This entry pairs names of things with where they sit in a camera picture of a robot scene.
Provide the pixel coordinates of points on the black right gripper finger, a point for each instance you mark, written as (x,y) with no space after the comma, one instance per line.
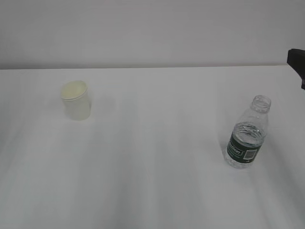
(296,60)

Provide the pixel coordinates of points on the clear plastic water bottle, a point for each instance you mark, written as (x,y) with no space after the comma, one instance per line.
(248,134)

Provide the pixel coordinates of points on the white paper cup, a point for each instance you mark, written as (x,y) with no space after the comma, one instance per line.
(77,103)

